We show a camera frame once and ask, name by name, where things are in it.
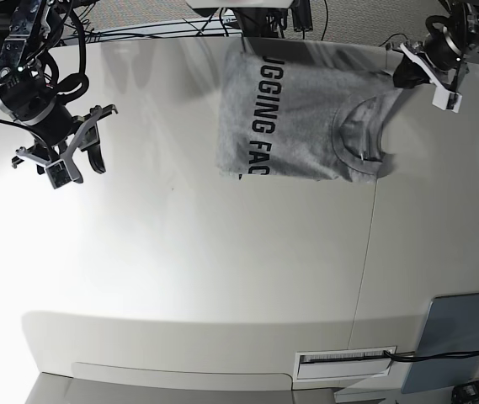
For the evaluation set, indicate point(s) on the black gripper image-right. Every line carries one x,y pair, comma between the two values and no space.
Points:
430,62

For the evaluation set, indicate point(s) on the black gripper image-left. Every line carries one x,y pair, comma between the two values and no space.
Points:
63,133

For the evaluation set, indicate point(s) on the grey T-shirt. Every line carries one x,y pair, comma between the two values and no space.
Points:
303,119

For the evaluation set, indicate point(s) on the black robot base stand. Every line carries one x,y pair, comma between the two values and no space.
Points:
247,19

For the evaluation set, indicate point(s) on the grey-blue laptop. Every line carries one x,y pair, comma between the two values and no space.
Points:
452,324

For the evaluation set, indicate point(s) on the black device bottom right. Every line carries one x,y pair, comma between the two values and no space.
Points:
465,393

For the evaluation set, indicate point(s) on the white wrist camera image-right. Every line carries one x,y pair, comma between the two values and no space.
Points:
447,100

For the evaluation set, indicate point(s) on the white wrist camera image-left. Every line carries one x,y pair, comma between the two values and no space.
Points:
63,172

